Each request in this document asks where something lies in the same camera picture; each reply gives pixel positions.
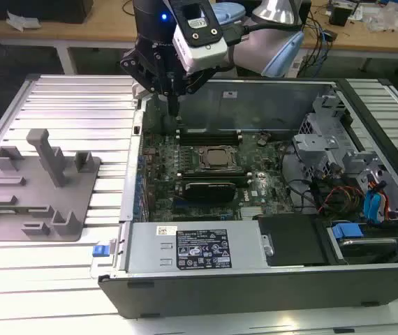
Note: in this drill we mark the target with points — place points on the clear plastic bags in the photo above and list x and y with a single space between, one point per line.
384 19

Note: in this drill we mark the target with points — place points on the hard disk in blue carrier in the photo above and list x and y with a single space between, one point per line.
345 232

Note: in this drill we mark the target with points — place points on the silver metal drive cage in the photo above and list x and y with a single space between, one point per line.
312 141

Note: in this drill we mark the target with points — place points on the black RAM slot bank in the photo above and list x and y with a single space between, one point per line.
209 137

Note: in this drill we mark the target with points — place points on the wooden desk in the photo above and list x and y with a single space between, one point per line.
97 24

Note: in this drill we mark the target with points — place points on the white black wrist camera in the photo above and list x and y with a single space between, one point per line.
202 42

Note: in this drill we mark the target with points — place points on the black plastic shroud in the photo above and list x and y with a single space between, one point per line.
289 240

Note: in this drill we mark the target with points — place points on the large black box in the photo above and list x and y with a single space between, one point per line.
45 10

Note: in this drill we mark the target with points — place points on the small black cube box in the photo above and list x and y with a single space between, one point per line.
340 14

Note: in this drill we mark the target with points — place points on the tall black box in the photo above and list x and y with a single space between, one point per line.
305 12

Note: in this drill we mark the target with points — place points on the white sticker on case wall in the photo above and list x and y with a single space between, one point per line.
229 94

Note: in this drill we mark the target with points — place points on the silver power supply unit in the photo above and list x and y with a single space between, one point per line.
150 251

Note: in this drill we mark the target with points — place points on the white orange sticker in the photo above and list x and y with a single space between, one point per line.
165 230

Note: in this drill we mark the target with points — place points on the grey plastic parts rack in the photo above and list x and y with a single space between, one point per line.
38 209

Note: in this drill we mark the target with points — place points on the small black adapter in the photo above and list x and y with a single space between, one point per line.
331 35

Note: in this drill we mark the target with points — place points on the green motherboard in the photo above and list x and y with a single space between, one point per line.
272 195

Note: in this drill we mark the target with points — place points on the blue case latch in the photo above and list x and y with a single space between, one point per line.
100 251

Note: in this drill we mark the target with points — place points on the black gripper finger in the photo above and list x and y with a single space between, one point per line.
199 81
131 64

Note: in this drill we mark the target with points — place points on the silver CPU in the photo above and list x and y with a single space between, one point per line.
219 157

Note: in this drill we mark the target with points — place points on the crumpled white paper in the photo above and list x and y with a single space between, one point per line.
21 21

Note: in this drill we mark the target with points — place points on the small silver heatsink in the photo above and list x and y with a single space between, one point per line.
251 211

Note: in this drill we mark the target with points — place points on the black open PC case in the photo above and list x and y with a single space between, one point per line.
255 296

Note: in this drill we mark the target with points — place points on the round coin battery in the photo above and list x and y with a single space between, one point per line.
262 141

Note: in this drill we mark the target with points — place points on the black graphics card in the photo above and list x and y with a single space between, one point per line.
209 192

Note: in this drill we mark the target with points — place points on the black power supply label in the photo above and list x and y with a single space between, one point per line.
202 249

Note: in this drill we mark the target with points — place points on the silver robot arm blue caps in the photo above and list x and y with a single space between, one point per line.
255 49

